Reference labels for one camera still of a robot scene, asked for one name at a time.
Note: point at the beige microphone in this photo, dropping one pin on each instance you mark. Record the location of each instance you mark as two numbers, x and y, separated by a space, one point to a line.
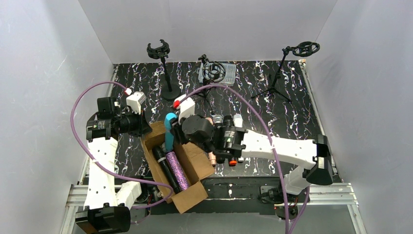
211 155

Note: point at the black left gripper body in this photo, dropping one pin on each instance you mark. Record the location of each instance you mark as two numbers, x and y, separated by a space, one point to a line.
141 124

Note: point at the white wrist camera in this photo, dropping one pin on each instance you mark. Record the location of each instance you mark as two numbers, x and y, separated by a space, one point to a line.
186 108
135 102

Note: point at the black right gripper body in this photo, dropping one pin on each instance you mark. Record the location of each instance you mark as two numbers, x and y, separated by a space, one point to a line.
176 131

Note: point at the aluminium frame rail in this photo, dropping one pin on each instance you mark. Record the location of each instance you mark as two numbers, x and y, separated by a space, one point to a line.
239 198

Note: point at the purple glitter microphone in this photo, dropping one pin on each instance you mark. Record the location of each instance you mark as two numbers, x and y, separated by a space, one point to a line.
177 170

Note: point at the brown cardboard box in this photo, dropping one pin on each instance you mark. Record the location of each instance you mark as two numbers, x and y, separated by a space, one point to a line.
194 162

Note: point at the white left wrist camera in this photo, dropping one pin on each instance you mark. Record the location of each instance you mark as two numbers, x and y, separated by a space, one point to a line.
135 102

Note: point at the black orange-tipped microphone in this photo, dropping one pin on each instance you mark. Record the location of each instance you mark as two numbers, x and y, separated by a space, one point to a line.
228 121

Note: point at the turquoise blue microphone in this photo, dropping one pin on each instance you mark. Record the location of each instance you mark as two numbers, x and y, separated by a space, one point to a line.
169 137

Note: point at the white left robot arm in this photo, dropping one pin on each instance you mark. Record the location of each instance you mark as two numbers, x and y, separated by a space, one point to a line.
107 210

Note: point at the white microphone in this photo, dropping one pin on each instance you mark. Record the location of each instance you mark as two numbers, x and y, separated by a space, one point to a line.
238 122

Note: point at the black glitter silver-mesh microphone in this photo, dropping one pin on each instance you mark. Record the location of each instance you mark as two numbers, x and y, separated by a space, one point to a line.
218 119

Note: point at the black round-base microphone stand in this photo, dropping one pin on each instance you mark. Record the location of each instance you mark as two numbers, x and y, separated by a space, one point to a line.
170 91

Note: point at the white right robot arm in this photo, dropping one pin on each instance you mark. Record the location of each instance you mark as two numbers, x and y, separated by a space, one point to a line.
229 141

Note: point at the black white-banded microphone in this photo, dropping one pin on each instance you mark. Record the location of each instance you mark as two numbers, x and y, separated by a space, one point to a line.
160 156

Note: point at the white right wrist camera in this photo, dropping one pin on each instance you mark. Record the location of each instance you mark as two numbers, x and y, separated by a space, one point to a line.
186 108

